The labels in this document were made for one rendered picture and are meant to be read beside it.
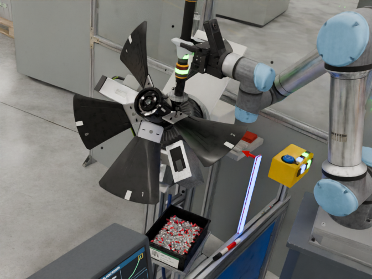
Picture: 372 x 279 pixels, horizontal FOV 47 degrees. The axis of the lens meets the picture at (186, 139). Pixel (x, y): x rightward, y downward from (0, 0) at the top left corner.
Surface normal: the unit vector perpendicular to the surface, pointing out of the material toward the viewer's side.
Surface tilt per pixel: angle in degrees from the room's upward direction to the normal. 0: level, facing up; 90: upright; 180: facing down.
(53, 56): 90
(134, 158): 58
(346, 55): 84
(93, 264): 15
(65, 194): 1
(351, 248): 90
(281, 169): 90
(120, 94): 50
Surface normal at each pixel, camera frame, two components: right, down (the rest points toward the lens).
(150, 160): 0.35, -0.07
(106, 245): -0.08, -0.93
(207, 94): -0.40, -0.29
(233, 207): -0.62, 0.33
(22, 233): 0.12, -0.85
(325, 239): -0.41, 0.42
